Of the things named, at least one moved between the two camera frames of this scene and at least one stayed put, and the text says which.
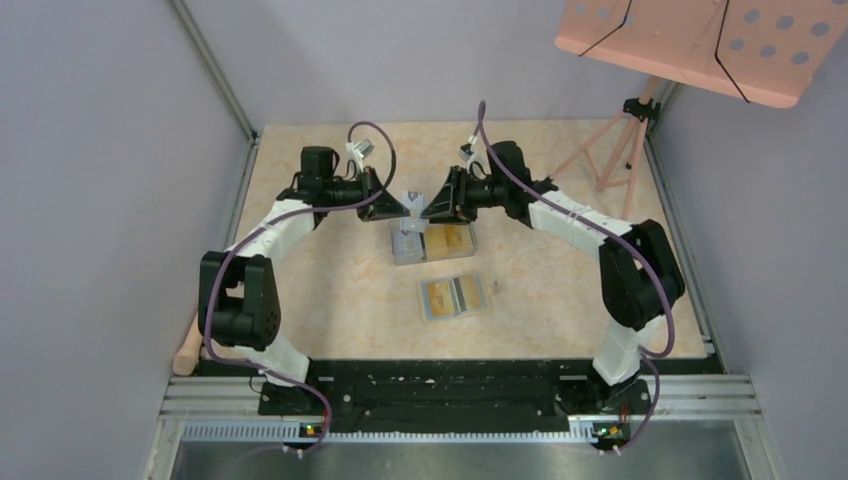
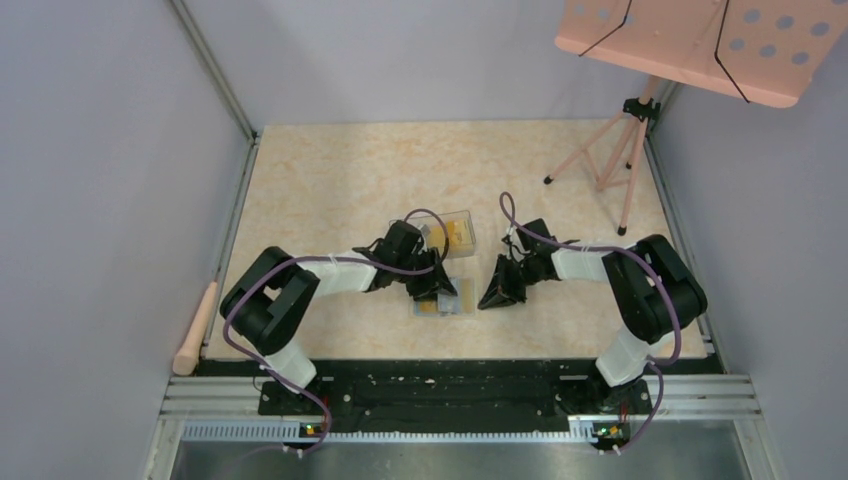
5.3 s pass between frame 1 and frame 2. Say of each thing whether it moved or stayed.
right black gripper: moved
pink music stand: stayed
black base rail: stayed
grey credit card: moved
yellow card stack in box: stayed
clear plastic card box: stayed
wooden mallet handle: stayed
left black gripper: moved
